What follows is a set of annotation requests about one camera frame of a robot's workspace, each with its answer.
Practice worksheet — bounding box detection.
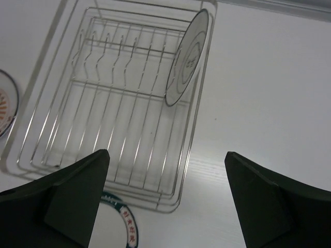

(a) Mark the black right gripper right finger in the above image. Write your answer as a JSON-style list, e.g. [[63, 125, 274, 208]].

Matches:
[[224, 152, 330, 247]]

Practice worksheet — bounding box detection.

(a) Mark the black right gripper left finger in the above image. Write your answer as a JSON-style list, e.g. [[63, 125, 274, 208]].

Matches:
[[1, 149, 110, 247]]

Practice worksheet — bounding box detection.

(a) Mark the plate with orange sunburst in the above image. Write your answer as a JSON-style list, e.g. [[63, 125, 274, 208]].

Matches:
[[1, 69, 20, 137]]

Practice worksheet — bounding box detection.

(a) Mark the white plate with green rings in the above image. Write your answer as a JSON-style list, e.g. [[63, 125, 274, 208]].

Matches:
[[165, 8, 209, 106]]

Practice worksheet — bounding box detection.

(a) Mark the plate with dark green rim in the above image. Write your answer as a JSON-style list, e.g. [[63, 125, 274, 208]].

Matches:
[[89, 191, 139, 248]]

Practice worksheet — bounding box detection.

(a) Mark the metal wire dish rack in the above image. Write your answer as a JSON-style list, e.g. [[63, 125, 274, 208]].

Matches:
[[1, 1, 217, 213]]

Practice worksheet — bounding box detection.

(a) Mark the aluminium table frame rail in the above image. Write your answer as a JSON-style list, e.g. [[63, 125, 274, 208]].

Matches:
[[218, 0, 330, 14]]

